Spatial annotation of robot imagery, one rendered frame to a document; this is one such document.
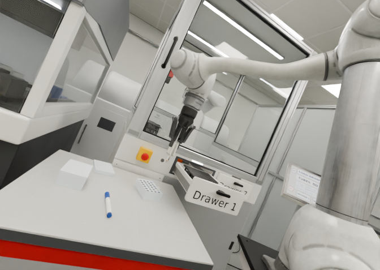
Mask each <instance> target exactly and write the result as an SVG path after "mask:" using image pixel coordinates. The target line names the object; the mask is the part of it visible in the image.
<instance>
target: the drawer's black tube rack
mask: <svg viewBox="0 0 380 270"><path fill-rule="evenodd" d="M184 167H185V169H184V170H185V171H186V172H187V174H188V175H189V176H190V177H191V178H192V179H193V177H199V178H201V179H204V180H207V181H209V182H213V183H216V184H218V182H217V181H216V180H215V179H214V178H213V177H212V176H210V175H209V174H208V173H206V172H203V171H200V170H197V169H195V168H192V167H190V166H186V165H184ZM186 169H187V170H188V171H187V170H186Z"/></svg>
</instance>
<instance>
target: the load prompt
mask: <svg viewBox="0 0 380 270"><path fill-rule="evenodd" d="M297 174H299V175H302V176H304V177H307V178H309V179H311V180H313V181H315V182H318V183H320V180H321V179H320V178H319V177H316V176H315V175H312V174H310V173H307V172H305V171H303V170H300V169H298V170H297Z"/></svg>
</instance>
